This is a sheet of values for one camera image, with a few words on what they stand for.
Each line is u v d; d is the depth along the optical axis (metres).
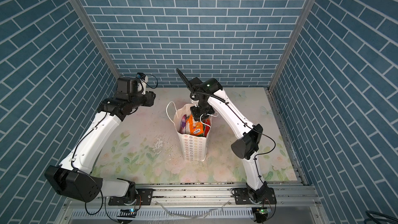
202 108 0.64
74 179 0.38
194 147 0.72
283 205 0.72
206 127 0.75
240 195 0.74
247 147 0.50
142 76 0.65
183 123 0.81
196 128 0.74
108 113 0.48
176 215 0.70
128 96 0.55
